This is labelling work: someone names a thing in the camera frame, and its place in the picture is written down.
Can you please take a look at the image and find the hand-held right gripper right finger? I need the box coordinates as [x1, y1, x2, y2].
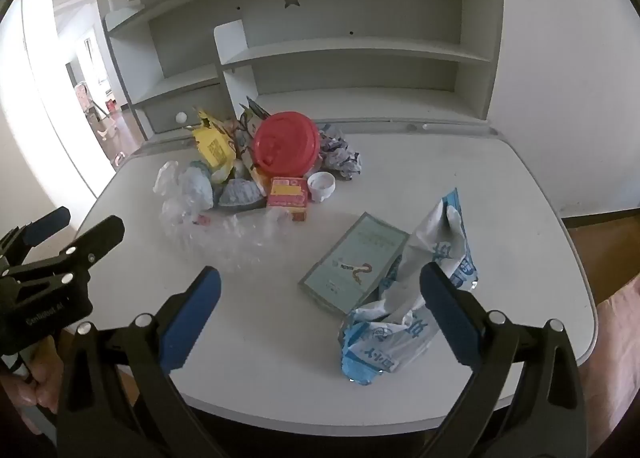
[419, 262, 588, 458]

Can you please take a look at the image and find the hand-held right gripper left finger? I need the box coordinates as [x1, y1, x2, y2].
[56, 265, 236, 458]

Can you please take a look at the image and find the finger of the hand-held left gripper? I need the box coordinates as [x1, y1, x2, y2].
[0, 215, 126, 290]
[0, 206, 71, 264]

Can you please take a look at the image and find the blue white plastic wrapper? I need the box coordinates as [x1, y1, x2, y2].
[340, 188, 479, 385]

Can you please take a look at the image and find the person's left hand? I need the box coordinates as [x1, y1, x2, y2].
[0, 330, 65, 434]

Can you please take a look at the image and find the clear plastic bag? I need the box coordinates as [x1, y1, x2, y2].
[159, 198, 301, 274]

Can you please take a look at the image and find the white crumpled plastic bag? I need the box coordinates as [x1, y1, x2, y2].
[153, 160, 216, 211]

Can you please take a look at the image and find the grey blue crumpled wrapper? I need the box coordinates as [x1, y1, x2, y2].
[218, 178, 266, 211]

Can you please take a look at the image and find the white drawer with knob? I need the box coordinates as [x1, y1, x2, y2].
[142, 85, 231, 134]

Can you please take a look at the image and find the yellow snack packet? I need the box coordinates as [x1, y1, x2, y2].
[192, 109, 238, 176]

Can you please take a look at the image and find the red yellow small box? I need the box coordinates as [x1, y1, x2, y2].
[266, 176, 310, 223]

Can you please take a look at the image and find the person's leg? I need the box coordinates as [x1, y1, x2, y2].
[595, 278, 640, 439]

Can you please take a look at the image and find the colourful printed packet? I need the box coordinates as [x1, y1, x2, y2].
[235, 97, 273, 159]

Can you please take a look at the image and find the crumpled printed paper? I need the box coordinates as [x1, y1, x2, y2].
[317, 124, 362, 181]

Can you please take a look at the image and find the red round plastic lid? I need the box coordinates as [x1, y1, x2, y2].
[251, 111, 321, 174]

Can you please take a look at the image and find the white desk shelf unit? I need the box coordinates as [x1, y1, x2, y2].
[102, 0, 506, 141]

